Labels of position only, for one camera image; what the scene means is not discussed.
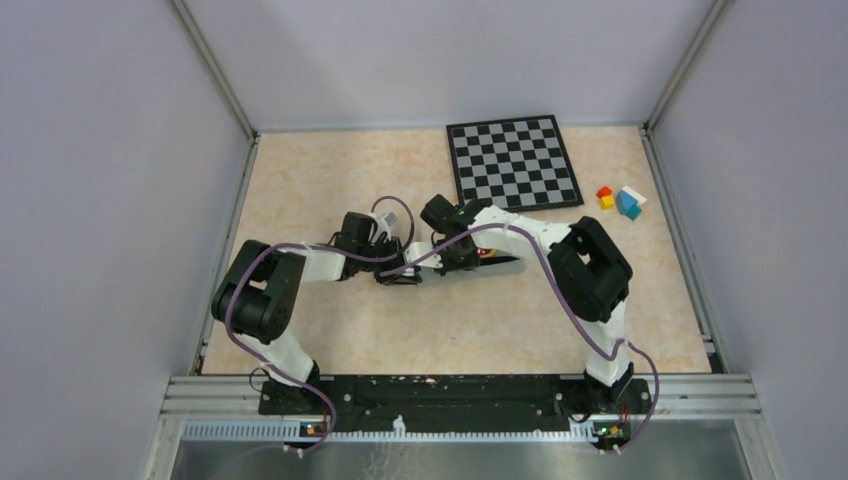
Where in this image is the grey cloth napkin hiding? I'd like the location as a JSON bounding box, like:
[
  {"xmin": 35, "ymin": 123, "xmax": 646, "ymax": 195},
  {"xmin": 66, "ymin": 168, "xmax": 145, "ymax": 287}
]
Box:
[{"xmin": 419, "ymin": 259, "xmax": 525, "ymax": 287}]

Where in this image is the dark purple knife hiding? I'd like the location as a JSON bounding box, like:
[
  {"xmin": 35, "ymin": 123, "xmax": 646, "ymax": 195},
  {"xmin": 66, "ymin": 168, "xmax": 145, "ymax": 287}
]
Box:
[{"xmin": 479, "ymin": 255, "xmax": 520, "ymax": 267}]

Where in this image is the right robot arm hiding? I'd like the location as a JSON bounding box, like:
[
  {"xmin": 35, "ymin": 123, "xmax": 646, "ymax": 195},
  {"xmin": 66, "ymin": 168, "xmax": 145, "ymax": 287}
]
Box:
[{"xmin": 405, "ymin": 195, "xmax": 633, "ymax": 412}]

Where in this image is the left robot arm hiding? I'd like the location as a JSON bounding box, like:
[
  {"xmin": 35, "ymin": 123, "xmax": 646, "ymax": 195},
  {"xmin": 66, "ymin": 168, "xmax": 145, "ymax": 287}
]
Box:
[{"xmin": 210, "ymin": 212, "xmax": 415, "ymax": 414}]

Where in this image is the black and grey chessboard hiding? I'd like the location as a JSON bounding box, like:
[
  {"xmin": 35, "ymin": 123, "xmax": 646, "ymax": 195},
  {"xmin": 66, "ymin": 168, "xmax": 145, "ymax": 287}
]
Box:
[{"xmin": 445, "ymin": 114, "xmax": 584, "ymax": 213}]

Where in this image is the yellow wooden block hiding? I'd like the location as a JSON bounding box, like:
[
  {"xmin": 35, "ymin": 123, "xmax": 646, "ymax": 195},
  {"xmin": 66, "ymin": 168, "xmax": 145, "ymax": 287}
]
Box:
[{"xmin": 599, "ymin": 195, "xmax": 616, "ymax": 210}]

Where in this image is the blue wooden block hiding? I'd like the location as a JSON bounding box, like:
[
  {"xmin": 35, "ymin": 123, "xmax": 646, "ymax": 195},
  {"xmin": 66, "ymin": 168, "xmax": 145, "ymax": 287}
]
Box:
[{"xmin": 615, "ymin": 190, "xmax": 639, "ymax": 215}]

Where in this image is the teal wooden block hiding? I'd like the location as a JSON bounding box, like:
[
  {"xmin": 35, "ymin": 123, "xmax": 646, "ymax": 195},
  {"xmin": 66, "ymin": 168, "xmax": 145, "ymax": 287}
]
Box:
[{"xmin": 624, "ymin": 204, "xmax": 642, "ymax": 221}]

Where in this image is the white wooden block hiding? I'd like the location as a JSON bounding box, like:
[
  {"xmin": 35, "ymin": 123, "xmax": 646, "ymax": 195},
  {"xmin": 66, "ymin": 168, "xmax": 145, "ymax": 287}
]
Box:
[{"xmin": 621, "ymin": 185, "xmax": 647, "ymax": 205}]

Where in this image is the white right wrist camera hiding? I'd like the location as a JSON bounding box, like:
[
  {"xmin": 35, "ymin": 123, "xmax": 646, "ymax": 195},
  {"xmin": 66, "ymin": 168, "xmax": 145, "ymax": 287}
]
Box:
[{"xmin": 404, "ymin": 242, "xmax": 443, "ymax": 270}]

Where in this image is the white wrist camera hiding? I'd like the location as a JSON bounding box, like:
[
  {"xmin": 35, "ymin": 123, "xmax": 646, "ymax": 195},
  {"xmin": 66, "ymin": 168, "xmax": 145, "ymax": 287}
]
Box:
[
  {"xmin": 373, "ymin": 212, "xmax": 399, "ymax": 238},
  {"xmin": 404, "ymin": 242, "xmax": 443, "ymax": 270}
]

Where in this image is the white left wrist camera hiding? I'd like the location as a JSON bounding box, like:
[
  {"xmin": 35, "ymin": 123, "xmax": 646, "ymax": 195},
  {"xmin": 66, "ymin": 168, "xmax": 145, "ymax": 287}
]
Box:
[{"xmin": 373, "ymin": 212, "xmax": 399, "ymax": 238}]

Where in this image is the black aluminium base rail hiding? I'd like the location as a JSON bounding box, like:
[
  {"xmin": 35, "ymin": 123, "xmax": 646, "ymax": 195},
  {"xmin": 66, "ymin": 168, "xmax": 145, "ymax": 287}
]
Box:
[{"xmin": 154, "ymin": 374, "xmax": 762, "ymax": 455}]

